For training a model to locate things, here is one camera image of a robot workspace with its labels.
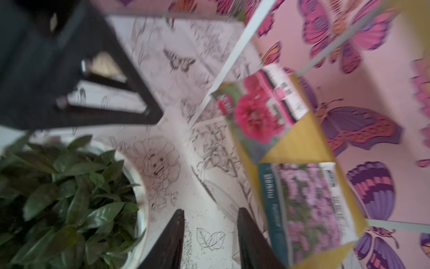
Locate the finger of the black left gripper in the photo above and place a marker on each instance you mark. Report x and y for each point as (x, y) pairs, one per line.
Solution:
(98, 37)
(114, 112)

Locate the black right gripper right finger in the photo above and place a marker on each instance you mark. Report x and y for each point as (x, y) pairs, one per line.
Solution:
(255, 252)

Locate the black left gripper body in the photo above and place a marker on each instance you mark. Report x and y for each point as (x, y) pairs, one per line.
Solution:
(43, 44)

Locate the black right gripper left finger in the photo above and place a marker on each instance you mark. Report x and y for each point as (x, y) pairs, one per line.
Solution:
(167, 251)

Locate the purple flower seed bag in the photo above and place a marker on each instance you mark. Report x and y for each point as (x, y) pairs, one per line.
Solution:
(305, 209)

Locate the red flower seed bag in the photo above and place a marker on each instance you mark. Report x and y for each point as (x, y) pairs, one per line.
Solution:
(260, 109)

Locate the white two-tier bamboo shelf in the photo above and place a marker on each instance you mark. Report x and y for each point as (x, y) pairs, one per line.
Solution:
(365, 68)

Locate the potted green plant white pot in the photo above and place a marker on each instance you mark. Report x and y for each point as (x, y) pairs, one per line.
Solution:
(70, 204)

